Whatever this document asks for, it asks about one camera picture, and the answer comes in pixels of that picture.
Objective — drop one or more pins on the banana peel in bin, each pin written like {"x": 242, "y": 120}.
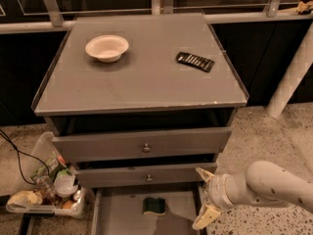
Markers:
{"x": 25, "y": 199}

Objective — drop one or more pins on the yellow item on railing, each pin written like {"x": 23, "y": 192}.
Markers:
{"x": 305, "y": 8}

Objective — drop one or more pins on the grey metal railing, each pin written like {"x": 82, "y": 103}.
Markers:
{"x": 23, "y": 16}

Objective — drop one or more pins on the clear plastic bin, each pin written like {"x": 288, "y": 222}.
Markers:
{"x": 39, "y": 171}

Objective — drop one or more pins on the green yellow sponge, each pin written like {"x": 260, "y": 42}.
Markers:
{"x": 154, "y": 206}

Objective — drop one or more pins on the grey middle drawer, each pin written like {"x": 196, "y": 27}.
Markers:
{"x": 141, "y": 175}

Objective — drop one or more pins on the grey top drawer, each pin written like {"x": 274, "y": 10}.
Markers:
{"x": 142, "y": 144}

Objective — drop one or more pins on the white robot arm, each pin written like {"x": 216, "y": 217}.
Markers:
{"x": 262, "y": 184}

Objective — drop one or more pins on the grey drawer cabinet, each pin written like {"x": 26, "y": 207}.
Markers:
{"x": 146, "y": 89}

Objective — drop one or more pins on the grey bottom drawer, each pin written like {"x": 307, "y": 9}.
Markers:
{"x": 120, "y": 210}

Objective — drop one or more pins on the white cup in bin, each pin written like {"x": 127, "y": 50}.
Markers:
{"x": 65, "y": 186}

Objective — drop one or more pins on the grey drawer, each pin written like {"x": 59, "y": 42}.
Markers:
{"x": 142, "y": 144}
{"x": 141, "y": 175}
{"x": 120, "y": 210}

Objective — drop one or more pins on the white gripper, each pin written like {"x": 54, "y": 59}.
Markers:
{"x": 215, "y": 190}

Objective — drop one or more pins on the white paper bowl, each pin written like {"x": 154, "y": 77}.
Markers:
{"x": 107, "y": 48}

